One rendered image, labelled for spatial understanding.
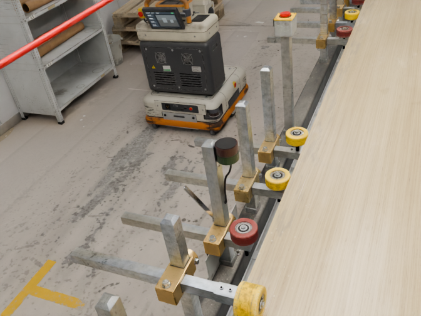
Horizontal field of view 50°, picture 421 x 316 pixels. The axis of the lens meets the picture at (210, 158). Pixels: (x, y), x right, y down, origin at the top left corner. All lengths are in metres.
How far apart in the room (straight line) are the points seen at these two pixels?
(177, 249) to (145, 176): 2.04
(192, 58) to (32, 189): 1.41
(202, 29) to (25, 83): 1.65
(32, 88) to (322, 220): 3.10
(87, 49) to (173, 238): 3.76
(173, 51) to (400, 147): 2.00
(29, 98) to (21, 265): 1.73
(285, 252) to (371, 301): 0.24
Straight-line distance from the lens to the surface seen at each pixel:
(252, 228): 1.28
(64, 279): 2.62
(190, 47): 3.16
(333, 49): 2.81
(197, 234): 1.37
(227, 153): 1.15
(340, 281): 1.17
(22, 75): 4.02
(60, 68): 4.64
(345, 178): 1.45
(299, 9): 3.07
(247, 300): 1.04
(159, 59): 3.34
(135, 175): 3.14
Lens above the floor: 1.81
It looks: 35 degrees down
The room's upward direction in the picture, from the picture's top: 9 degrees counter-clockwise
